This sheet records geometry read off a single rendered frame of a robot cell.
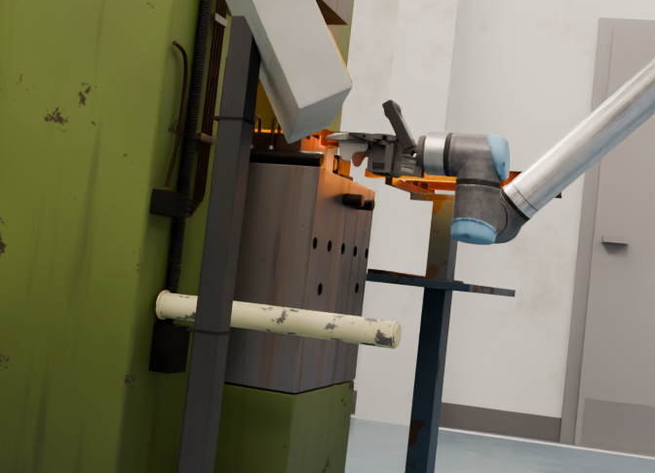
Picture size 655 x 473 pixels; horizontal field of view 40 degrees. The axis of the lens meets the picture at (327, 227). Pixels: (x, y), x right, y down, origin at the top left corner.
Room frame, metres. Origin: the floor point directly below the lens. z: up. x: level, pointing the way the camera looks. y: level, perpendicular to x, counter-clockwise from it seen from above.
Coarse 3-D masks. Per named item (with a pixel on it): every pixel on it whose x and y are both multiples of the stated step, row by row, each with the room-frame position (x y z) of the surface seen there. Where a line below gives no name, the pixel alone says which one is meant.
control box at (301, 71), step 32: (256, 0) 1.17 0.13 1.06; (288, 0) 1.18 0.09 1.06; (256, 32) 1.27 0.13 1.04; (288, 32) 1.18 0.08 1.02; (320, 32) 1.18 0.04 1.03; (288, 64) 1.18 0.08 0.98; (320, 64) 1.18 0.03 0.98; (288, 96) 1.23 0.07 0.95; (320, 96) 1.18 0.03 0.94; (288, 128) 1.41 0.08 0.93; (320, 128) 1.48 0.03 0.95
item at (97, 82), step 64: (0, 0) 1.68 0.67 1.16; (64, 0) 1.63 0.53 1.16; (128, 0) 1.58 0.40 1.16; (192, 0) 1.61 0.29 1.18; (0, 64) 1.67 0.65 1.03; (64, 64) 1.62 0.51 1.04; (128, 64) 1.58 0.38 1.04; (192, 64) 1.64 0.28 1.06; (0, 128) 1.67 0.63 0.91; (64, 128) 1.62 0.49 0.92; (128, 128) 1.57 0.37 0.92; (0, 192) 1.66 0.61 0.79; (64, 192) 1.61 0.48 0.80; (128, 192) 1.56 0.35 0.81; (192, 192) 1.69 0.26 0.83; (0, 256) 1.65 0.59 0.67; (64, 256) 1.60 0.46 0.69; (128, 256) 1.56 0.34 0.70; (192, 256) 1.72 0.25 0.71; (0, 320) 1.65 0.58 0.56; (64, 320) 1.60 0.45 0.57; (128, 320) 1.55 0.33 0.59; (0, 384) 1.64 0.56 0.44; (64, 384) 1.59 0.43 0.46; (128, 384) 1.56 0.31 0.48; (0, 448) 1.63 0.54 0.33; (64, 448) 1.59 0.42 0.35; (128, 448) 1.58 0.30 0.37
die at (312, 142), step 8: (256, 136) 1.84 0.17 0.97; (264, 136) 1.83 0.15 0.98; (280, 136) 1.82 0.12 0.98; (312, 136) 1.90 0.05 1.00; (320, 136) 1.90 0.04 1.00; (256, 144) 1.84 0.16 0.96; (264, 144) 1.83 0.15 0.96; (280, 144) 1.82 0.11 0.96; (288, 144) 1.81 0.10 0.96; (296, 144) 1.80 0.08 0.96; (304, 144) 1.82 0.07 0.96; (312, 144) 1.86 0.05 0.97; (320, 144) 1.90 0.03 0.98; (328, 152) 1.96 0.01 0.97; (328, 160) 1.96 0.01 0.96; (328, 168) 1.97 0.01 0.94
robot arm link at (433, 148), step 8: (432, 136) 1.80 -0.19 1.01; (440, 136) 1.80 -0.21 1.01; (424, 144) 1.80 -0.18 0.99; (432, 144) 1.79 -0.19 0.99; (440, 144) 1.78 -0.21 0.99; (424, 152) 1.79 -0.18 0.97; (432, 152) 1.79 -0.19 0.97; (440, 152) 1.78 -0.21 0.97; (424, 160) 1.80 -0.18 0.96; (432, 160) 1.79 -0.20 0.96; (440, 160) 1.79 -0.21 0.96; (424, 168) 1.81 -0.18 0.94; (432, 168) 1.80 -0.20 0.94; (440, 168) 1.80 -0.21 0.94
